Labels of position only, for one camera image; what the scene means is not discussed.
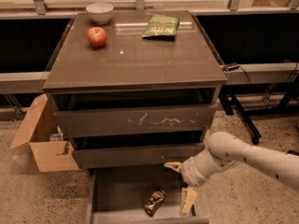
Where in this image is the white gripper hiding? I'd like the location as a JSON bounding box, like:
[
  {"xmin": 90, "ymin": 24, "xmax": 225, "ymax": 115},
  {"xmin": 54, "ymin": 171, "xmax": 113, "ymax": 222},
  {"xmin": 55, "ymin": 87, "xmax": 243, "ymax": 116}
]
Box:
[{"xmin": 164, "ymin": 155, "xmax": 207, "ymax": 216}]

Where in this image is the crushed orange can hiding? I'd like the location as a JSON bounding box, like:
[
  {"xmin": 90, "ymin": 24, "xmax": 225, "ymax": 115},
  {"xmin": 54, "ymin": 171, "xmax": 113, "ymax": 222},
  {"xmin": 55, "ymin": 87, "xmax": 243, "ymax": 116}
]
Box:
[{"xmin": 143, "ymin": 189, "xmax": 165, "ymax": 217}]

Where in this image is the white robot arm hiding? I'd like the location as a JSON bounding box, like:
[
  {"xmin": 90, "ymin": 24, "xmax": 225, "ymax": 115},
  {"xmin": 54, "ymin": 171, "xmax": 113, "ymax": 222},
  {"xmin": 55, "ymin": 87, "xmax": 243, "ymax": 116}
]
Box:
[{"xmin": 164, "ymin": 132, "xmax": 299, "ymax": 216}]

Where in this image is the grey middle drawer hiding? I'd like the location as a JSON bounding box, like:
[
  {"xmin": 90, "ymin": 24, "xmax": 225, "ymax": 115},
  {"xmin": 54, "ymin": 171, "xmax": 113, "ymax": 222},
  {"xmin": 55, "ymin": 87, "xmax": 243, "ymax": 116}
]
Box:
[{"xmin": 72, "ymin": 131, "xmax": 204, "ymax": 169}]

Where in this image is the grey drawer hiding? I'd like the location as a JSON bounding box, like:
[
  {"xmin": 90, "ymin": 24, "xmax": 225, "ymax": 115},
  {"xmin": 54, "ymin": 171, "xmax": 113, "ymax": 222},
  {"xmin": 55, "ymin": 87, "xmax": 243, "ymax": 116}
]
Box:
[
  {"xmin": 72, "ymin": 131, "xmax": 204, "ymax": 169},
  {"xmin": 85, "ymin": 164, "xmax": 209, "ymax": 224},
  {"xmin": 53, "ymin": 104, "xmax": 216, "ymax": 137}
]

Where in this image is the grey top drawer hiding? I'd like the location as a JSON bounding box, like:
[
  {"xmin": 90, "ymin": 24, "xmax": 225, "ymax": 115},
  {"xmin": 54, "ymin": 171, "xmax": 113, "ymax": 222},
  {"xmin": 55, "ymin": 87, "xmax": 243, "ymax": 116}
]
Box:
[{"xmin": 53, "ymin": 104, "xmax": 216, "ymax": 137}]

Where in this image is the grey bottom drawer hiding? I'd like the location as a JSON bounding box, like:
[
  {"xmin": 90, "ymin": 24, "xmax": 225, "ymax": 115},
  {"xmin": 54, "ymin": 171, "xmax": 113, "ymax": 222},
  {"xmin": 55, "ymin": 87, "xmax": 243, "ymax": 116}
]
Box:
[{"xmin": 85, "ymin": 164, "xmax": 209, "ymax": 224}]

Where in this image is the dark grey drawer cabinet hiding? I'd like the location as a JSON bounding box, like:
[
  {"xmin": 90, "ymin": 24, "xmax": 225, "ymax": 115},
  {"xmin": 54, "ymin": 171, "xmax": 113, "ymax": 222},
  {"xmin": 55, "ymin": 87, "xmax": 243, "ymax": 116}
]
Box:
[{"xmin": 42, "ymin": 9, "xmax": 228, "ymax": 175}]

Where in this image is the small can in box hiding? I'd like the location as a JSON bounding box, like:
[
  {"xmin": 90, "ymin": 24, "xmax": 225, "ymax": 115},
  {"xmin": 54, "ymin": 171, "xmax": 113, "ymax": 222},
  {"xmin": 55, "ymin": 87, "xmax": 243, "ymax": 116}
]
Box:
[{"xmin": 50, "ymin": 133, "xmax": 63, "ymax": 142}]

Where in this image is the black white sneaker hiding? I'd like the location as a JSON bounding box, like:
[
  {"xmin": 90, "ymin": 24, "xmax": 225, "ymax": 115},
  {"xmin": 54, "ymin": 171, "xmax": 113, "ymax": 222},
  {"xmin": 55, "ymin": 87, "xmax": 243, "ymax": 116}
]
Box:
[{"xmin": 287, "ymin": 150, "xmax": 299, "ymax": 156}]

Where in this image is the small black device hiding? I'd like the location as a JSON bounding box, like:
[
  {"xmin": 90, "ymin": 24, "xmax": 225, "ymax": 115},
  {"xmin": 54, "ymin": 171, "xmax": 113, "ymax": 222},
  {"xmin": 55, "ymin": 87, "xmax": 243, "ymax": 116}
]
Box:
[{"xmin": 224, "ymin": 63, "xmax": 239, "ymax": 72}]

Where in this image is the brown cardboard box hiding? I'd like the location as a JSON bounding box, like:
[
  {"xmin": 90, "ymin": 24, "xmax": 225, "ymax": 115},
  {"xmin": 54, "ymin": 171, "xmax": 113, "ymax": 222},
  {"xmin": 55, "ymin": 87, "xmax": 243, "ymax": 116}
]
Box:
[{"xmin": 10, "ymin": 94, "xmax": 79, "ymax": 172}]

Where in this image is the green chip bag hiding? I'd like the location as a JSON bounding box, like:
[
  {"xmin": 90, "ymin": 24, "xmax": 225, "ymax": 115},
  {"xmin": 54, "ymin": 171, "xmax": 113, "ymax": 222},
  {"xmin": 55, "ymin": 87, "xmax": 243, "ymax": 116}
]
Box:
[{"xmin": 142, "ymin": 15, "xmax": 179, "ymax": 37}]

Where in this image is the red apple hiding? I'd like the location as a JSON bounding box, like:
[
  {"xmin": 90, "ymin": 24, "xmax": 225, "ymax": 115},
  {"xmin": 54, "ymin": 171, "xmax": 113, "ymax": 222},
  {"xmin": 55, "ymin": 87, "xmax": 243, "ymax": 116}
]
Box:
[{"xmin": 87, "ymin": 27, "xmax": 107, "ymax": 48}]

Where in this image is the white ceramic bowl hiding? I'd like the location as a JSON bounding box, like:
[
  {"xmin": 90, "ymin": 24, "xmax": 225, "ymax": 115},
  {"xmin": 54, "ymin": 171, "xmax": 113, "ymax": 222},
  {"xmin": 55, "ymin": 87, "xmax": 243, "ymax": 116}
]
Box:
[{"xmin": 86, "ymin": 3, "xmax": 114, "ymax": 24}]

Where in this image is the black table leg frame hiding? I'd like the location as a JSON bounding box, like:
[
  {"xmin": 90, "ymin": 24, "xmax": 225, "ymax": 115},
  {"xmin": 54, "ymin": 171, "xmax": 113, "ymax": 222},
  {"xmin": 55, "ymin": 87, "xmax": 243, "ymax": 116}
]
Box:
[{"xmin": 219, "ymin": 77, "xmax": 299, "ymax": 145}]

